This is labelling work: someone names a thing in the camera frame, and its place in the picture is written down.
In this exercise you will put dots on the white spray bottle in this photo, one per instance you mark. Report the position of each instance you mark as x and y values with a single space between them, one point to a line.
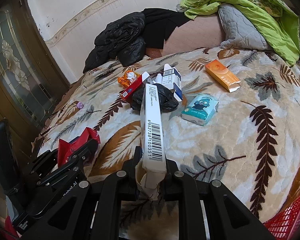
160 78

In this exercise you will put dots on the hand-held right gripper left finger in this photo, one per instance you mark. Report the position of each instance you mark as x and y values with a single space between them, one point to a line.
131 173

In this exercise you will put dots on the green quilt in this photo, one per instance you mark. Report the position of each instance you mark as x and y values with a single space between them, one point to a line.
272 30

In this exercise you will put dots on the wooden glass door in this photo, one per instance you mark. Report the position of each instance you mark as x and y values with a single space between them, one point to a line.
15 67

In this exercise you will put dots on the leaf print blanket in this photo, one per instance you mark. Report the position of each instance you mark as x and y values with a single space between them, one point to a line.
215 142

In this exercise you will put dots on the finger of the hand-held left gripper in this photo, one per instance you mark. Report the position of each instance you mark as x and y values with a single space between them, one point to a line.
43 161
65 173

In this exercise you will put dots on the red plastic basket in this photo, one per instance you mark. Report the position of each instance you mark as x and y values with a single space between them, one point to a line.
292 217

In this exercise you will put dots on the clear plastic object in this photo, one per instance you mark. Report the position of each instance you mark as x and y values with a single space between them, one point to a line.
179 8

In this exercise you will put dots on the black puffer jacket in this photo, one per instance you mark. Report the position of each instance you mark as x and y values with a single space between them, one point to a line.
115 37

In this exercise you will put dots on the pink bed sheet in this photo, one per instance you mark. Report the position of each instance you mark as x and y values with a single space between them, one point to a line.
197 35

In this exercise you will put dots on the grey quilted pillow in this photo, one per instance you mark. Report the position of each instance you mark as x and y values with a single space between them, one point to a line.
240 30

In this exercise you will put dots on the red cigarette box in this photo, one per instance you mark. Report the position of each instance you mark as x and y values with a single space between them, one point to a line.
133 87

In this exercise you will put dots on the black cloth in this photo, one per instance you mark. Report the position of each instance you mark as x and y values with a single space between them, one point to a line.
160 27

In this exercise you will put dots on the blue and white carton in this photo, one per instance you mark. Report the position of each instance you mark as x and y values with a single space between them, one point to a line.
173 78

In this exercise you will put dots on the black panel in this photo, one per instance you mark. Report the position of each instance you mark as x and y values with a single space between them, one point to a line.
2 155

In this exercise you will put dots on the small purple object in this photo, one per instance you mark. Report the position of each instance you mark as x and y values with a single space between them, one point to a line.
79 105

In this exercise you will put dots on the crumpled orange wrapper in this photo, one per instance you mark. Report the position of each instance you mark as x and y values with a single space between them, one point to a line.
123 80

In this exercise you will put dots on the long white barcode box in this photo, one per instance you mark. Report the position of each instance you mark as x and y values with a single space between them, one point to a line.
152 130

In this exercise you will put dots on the teal tissue pack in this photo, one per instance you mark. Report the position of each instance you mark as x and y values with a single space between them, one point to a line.
200 110

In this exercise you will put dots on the orange carton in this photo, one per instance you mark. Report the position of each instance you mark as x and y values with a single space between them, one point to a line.
220 73

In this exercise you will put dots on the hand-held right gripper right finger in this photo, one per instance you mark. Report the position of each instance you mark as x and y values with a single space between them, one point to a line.
171 173

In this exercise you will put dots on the red foil packet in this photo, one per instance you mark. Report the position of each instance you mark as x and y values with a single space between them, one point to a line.
72 142

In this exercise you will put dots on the black plastic bag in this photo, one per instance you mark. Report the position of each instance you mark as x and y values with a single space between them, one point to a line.
166 100

